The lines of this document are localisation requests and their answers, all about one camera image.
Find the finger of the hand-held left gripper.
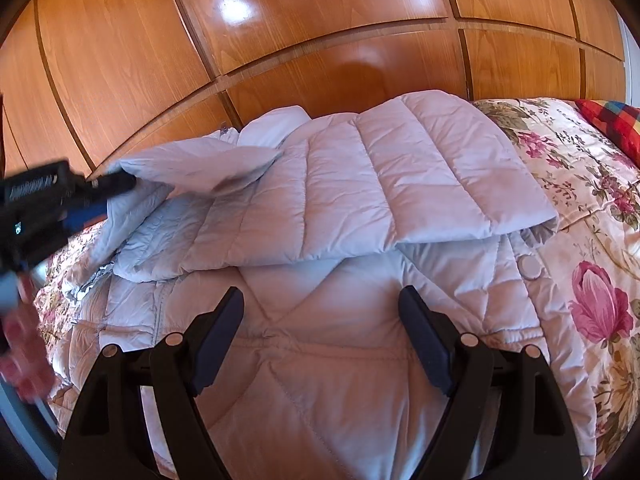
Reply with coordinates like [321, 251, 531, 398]
[70, 169, 137, 202]
[62, 195, 110, 231]

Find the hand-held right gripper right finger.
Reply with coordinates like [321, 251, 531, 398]
[397, 285, 585, 480]

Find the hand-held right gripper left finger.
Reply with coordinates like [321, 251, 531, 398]
[57, 286, 246, 480]

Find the white quilted jacket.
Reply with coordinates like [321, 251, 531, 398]
[67, 91, 560, 480]

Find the person's left forearm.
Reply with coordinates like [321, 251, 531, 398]
[0, 280, 55, 403]

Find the floral bedspread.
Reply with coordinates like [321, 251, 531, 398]
[30, 97, 640, 480]

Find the colourful plaid pillow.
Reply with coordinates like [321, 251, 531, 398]
[574, 99, 640, 167]

